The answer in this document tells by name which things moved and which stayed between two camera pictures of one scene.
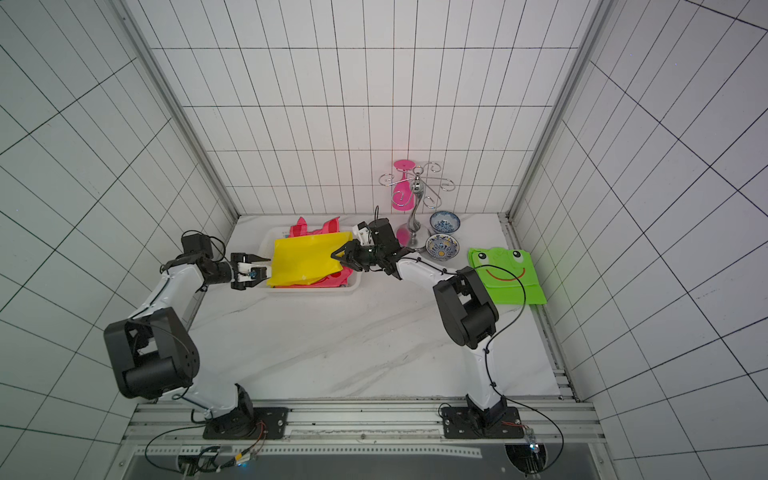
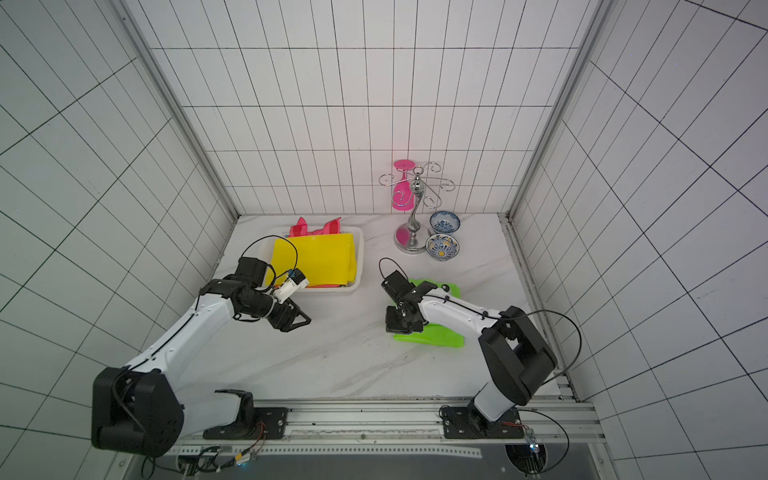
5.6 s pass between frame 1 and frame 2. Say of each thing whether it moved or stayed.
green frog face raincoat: moved
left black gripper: moved
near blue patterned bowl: stayed
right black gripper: moved
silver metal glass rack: stayed
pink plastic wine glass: stayed
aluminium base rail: stayed
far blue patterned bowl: stayed
